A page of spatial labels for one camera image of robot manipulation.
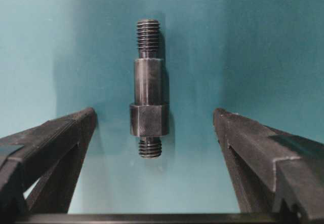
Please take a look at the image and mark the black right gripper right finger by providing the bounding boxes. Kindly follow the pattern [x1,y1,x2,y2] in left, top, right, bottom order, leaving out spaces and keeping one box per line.
[213,108,323,223]

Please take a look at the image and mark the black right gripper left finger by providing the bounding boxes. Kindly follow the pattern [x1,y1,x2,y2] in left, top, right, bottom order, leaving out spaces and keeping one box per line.
[1,107,97,223]

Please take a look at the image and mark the dark threaded metal shaft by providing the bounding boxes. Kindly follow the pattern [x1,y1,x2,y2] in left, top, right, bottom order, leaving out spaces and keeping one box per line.
[130,19,169,159]

